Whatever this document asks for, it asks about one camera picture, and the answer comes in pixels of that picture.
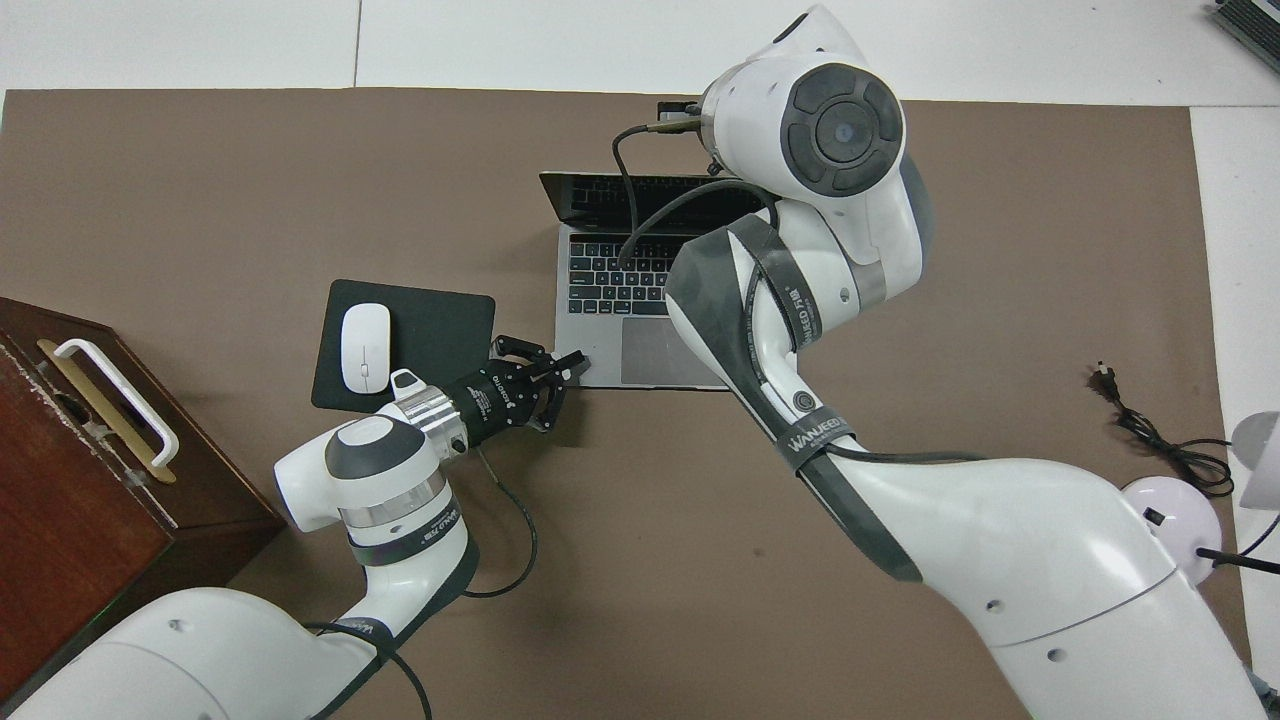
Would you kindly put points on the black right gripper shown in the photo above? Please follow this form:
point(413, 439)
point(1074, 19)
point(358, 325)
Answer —
point(678, 108)

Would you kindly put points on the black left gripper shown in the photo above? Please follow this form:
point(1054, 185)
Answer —
point(490, 405)

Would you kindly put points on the grey aluminium laptop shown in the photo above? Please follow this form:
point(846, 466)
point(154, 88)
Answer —
point(585, 335)

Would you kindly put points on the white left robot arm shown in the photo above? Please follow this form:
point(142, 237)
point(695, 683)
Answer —
point(380, 500)

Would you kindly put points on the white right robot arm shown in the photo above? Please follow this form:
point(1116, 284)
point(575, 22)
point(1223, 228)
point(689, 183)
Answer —
point(1000, 540)

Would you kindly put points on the black mouse pad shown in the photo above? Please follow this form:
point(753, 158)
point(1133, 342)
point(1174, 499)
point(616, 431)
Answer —
point(440, 330)

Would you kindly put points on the white computer mouse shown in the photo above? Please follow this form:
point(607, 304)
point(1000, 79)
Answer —
point(365, 348)

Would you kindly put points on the brown table mat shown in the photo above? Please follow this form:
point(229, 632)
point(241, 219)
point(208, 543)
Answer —
point(200, 180)

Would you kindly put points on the dark brown wooden box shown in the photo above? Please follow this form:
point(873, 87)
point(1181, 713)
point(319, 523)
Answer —
point(80, 500)

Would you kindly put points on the grey ribbed device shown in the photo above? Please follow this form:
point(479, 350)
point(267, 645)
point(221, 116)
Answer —
point(1255, 25)

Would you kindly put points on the white desk lamp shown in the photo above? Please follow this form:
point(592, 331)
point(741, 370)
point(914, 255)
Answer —
point(1185, 510)

